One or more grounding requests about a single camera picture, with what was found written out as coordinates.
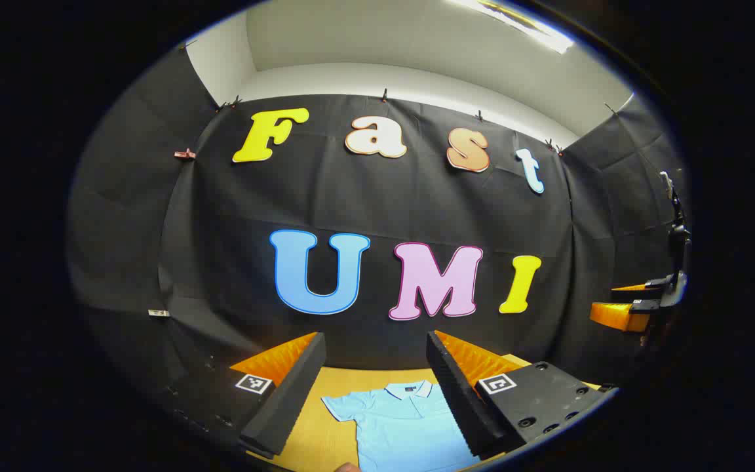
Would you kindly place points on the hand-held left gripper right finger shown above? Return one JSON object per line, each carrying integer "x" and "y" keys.
{"x": 459, "y": 400}

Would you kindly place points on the black backdrop cloth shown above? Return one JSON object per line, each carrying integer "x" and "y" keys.
{"x": 377, "y": 196}

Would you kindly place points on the light blue T-shirt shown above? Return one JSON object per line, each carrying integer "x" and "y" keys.
{"x": 404, "y": 426}

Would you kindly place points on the small white tag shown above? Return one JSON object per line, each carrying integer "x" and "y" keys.
{"x": 158, "y": 313}

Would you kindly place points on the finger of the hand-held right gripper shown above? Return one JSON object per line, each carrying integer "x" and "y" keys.
{"x": 639, "y": 288}
{"x": 617, "y": 316}

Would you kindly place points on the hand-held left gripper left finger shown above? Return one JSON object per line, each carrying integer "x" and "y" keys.
{"x": 289, "y": 400}

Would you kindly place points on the ceiling light panel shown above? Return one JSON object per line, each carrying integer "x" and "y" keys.
{"x": 522, "y": 23}

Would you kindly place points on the small red clip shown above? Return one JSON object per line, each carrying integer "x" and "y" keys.
{"x": 185, "y": 155}

